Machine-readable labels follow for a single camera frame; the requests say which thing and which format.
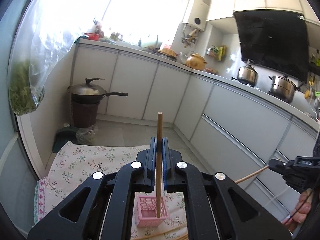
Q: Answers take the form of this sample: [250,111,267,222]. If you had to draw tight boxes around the plastic bag on floor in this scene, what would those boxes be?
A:
[76,125,98,145]

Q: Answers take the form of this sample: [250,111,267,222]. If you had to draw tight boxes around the black range hood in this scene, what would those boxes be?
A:
[233,9,309,81]

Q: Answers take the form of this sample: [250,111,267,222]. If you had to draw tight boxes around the woven basket on counter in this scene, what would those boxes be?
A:
[158,48,176,58]

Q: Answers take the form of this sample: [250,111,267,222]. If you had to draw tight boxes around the yellow clay pot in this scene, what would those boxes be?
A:
[185,54,207,71]

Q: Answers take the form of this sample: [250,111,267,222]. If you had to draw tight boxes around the steel stock pot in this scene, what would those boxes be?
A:
[268,75,300,103]

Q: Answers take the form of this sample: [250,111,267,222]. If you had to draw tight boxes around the plastic bag of greens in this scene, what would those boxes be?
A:
[8,0,74,115]

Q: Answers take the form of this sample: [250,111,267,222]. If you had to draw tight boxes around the pink perforated utensil basket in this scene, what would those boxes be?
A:
[134,194,170,228]

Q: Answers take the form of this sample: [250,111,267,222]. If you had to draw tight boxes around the person's right hand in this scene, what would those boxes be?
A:
[281,189,313,232]

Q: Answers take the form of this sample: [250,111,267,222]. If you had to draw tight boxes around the dark brown bin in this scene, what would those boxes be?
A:
[72,101,99,128]

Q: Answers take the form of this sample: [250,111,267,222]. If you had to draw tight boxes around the white water heater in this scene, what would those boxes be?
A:
[182,0,209,31]

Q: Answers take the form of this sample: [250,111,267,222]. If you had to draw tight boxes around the red basket on counter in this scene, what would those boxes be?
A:
[85,33,100,41]

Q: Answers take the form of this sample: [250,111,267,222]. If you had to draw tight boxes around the steel kettle pot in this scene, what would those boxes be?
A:
[236,60,259,87]

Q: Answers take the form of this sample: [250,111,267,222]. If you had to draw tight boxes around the packets on wall rack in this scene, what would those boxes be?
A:
[207,45,227,62]

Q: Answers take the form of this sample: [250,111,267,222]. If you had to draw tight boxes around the floral tablecloth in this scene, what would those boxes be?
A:
[34,141,187,239]

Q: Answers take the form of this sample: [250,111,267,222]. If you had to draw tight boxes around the black wok with lid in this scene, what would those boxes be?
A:
[68,78,128,105]

